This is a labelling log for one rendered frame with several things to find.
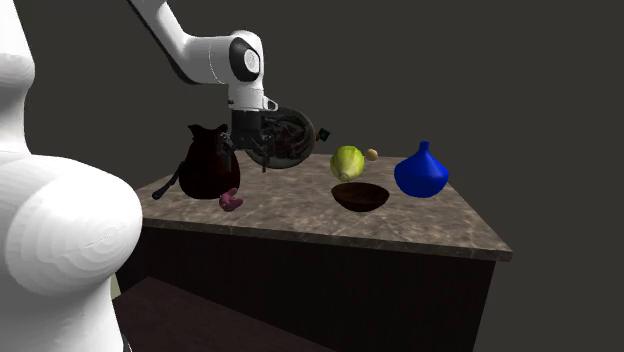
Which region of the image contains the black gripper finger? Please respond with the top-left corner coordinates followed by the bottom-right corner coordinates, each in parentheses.
top-left (251, 136), bottom-right (274, 174)
top-left (220, 131), bottom-right (236, 160)

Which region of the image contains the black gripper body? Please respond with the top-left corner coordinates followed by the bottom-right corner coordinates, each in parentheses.
top-left (230, 109), bottom-right (265, 151)

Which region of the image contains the dark cat figure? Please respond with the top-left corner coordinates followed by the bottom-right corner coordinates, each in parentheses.
top-left (151, 123), bottom-right (242, 201)

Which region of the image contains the dark round pan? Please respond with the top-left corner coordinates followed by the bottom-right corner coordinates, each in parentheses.
top-left (243, 106), bottom-right (318, 170)

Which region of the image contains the small pink toy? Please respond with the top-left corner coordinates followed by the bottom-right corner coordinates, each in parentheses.
top-left (218, 187), bottom-right (245, 213)

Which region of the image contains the green cabbage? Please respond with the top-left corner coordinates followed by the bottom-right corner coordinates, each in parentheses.
top-left (329, 145), bottom-right (366, 183)

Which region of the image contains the dark brown bowl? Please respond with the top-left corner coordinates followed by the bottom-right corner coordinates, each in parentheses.
top-left (330, 182), bottom-right (391, 214)

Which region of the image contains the dark counter cabinet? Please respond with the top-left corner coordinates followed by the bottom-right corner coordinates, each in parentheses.
top-left (114, 225), bottom-right (497, 352)

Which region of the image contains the blue vase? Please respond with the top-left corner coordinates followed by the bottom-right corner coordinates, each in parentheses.
top-left (393, 140), bottom-right (450, 199)

